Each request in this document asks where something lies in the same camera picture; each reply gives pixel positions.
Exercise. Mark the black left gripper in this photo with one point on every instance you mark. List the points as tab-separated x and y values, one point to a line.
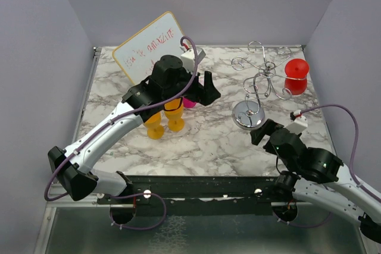
204	94

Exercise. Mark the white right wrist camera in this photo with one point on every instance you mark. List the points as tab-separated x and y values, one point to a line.
299	122

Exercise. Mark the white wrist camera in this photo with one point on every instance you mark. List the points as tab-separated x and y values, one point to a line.
188	58
299	122

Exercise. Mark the yellow wine glass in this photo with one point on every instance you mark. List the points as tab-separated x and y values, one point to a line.
173	110
155	130

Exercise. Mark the magenta plastic wine glass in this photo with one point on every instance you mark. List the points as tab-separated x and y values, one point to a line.
190	102

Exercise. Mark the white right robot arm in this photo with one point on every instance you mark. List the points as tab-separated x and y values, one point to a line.
317	176

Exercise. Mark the black front mounting rail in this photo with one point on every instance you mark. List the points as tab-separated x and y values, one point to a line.
199	196

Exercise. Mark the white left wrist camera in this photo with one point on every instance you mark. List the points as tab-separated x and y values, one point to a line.
188	58

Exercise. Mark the yellow framed whiteboard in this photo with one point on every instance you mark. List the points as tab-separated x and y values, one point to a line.
138	54

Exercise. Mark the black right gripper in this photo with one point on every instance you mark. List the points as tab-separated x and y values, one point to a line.
269	126

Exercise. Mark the red plastic wine glass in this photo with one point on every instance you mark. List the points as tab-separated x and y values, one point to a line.
296	71

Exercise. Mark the chrome wine glass rack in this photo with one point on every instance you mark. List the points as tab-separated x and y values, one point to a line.
249	113

